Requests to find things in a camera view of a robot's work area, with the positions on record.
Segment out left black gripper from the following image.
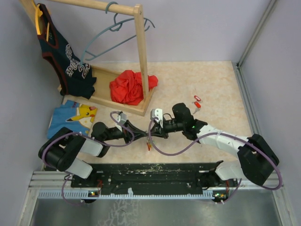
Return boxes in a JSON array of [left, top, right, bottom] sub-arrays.
[[103, 120, 148, 145]]

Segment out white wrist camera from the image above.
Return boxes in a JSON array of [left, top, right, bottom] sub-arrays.
[[150, 108, 163, 127], [117, 112, 127, 125]]

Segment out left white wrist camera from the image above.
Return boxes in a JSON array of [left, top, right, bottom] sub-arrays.
[[117, 112, 127, 125]]

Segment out red handled metal key organizer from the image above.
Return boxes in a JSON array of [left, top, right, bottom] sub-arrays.
[[146, 137, 153, 151]]

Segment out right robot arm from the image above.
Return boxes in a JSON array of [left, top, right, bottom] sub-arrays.
[[148, 103, 282, 190]]

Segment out aluminium frame rail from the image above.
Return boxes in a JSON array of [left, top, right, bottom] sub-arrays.
[[235, 0, 285, 189]]

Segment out purple cable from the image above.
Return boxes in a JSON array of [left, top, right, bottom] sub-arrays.
[[43, 111, 135, 207], [147, 117, 283, 205]]

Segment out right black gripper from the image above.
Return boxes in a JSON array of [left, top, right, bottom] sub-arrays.
[[148, 118, 185, 139]]

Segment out grey slotted cable duct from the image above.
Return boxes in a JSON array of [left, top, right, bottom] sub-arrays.
[[37, 190, 226, 200]]

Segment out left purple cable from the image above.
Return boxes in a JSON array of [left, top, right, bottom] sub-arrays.
[[43, 111, 135, 207]]

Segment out teal wire hanger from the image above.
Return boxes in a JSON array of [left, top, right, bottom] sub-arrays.
[[79, 1, 157, 68]]

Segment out wooden clothes rack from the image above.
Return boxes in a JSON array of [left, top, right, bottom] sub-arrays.
[[20, 0, 154, 116]]

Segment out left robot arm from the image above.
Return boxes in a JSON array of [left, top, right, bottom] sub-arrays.
[[38, 120, 147, 187]]

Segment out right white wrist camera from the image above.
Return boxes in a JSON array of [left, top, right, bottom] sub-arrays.
[[150, 108, 163, 127]]

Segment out yellow plastic hanger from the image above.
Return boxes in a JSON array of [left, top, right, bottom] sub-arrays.
[[35, 4, 50, 41]]

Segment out navy basketball jersey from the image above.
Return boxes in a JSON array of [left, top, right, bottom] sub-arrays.
[[37, 4, 97, 99]]

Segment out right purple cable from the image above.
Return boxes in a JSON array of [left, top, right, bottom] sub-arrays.
[[147, 117, 283, 205]]

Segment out red crumpled shirt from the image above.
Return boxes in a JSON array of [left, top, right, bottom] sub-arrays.
[[109, 70, 143, 105]]

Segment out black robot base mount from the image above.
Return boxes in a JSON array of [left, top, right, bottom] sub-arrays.
[[71, 162, 225, 195]]

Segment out blue pikachu shirt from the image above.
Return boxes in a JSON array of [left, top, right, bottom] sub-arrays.
[[47, 100, 98, 139]]

